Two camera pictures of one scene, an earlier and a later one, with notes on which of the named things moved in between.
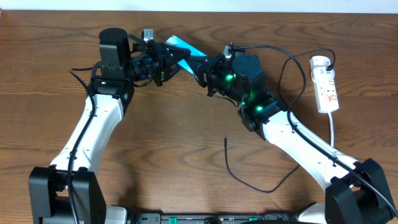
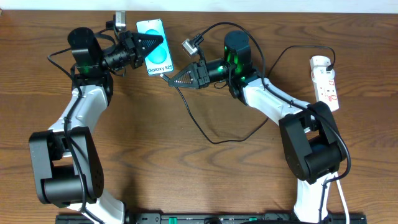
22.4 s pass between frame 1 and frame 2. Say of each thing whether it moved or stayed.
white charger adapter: stayed
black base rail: stayed
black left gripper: moved
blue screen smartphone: moved
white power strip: stayed
